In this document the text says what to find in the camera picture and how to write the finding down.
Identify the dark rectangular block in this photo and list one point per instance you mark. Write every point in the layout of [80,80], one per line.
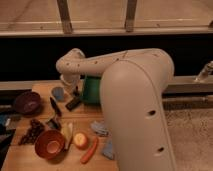
[73,103]

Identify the grey folded cloth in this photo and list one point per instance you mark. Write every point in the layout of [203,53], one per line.
[99,128]

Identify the green plastic tray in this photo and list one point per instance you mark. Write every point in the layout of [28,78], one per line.
[90,91]

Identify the blue sponge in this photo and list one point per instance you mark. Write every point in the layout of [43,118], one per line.
[108,151]

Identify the orange bowl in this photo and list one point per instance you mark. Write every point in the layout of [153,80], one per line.
[49,144]

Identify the red yellow apple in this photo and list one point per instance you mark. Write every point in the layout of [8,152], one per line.
[80,140]

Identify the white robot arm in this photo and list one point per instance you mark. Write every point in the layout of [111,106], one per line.
[132,82]

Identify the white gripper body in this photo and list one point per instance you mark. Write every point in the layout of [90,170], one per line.
[70,82]

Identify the purple bowl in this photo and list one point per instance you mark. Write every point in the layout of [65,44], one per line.
[27,103]

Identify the orange carrot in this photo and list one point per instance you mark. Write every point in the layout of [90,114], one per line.
[90,152]

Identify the bunch of dark grapes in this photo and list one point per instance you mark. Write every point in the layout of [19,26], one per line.
[36,128]

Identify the dark small scoop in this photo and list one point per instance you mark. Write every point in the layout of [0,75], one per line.
[53,124]

